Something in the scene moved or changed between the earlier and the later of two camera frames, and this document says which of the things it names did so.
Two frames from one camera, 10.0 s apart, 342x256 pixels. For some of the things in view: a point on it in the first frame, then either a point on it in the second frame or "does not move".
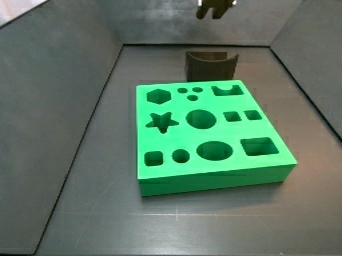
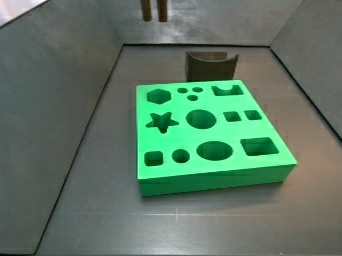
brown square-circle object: [220, 7] -> [162, 10]
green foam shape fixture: [206, 139] does not move
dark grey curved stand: [210, 66] does not move
